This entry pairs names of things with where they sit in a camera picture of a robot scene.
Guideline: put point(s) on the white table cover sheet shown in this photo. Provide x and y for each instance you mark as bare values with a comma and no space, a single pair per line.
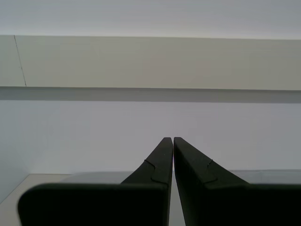
94,177

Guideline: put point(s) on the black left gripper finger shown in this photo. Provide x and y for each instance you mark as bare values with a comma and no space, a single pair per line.
235,204
94,204

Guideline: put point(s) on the beige horizontal wall board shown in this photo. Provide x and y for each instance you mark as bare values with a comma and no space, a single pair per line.
150,63

